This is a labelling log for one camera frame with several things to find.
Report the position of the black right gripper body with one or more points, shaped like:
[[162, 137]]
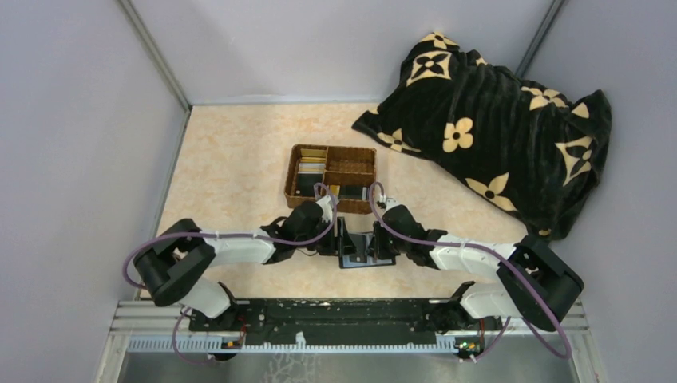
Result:
[[377, 239]]

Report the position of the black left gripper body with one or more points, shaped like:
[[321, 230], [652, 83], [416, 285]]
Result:
[[341, 238]]

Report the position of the black leather card holder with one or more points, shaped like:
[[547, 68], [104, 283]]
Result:
[[362, 259]]

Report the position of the brown wicker divided basket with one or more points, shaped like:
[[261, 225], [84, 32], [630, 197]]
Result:
[[344, 166]]

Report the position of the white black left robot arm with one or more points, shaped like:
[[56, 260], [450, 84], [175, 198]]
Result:
[[172, 265]]

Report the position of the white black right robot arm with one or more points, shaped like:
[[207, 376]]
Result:
[[526, 279]]

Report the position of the black card in basket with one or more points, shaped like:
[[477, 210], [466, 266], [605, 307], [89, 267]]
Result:
[[305, 184]]

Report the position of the silver card in basket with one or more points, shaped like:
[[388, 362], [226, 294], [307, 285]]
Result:
[[311, 168]]

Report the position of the gold card in basket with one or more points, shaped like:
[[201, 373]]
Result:
[[313, 155]]

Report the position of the black wallet in basket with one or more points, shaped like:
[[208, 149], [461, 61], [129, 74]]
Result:
[[353, 192]]

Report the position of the black floral patterned blanket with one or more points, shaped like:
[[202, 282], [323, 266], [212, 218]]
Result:
[[523, 147]]

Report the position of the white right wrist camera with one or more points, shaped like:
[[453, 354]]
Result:
[[386, 203]]

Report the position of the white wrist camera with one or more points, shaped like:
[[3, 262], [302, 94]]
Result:
[[328, 204], [386, 203]]

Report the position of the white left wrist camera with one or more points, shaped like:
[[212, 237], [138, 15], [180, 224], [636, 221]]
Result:
[[328, 204]]

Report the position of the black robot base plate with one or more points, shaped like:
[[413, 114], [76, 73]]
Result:
[[349, 322]]

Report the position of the aluminium frame rail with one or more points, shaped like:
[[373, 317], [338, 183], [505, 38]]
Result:
[[161, 329]]

